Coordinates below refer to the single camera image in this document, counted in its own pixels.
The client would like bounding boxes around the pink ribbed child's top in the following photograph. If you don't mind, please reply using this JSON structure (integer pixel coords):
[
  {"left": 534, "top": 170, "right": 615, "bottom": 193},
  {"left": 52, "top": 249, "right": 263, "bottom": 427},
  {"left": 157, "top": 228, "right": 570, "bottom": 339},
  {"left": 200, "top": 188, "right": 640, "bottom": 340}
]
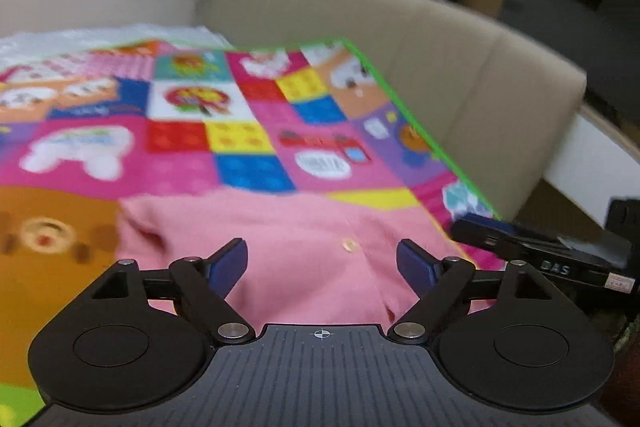
[{"left": 117, "top": 187, "right": 462, "bottom": 329}]

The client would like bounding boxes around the colourful cartoon play mat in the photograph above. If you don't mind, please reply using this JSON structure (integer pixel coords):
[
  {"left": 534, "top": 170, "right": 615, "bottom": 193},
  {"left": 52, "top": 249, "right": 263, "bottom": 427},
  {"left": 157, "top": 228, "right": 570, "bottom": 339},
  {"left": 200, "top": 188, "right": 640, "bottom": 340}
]
[{"left": 1, "top": 40, "right": 491, "bottom": 426}]

